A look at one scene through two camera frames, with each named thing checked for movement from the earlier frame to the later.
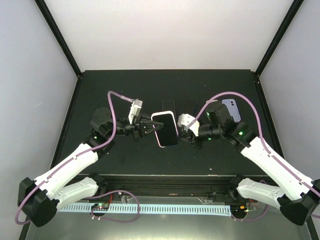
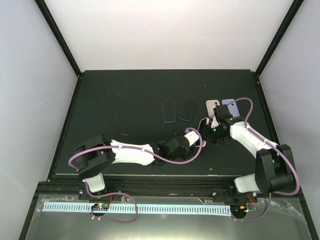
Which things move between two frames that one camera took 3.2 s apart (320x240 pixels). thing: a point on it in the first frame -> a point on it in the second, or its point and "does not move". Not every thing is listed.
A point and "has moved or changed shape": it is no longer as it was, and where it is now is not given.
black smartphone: (168, 105) does not move
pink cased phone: (167, 135) has moved or changed shape
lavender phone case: (233, 109) does not move
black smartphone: (188, 106) does not move
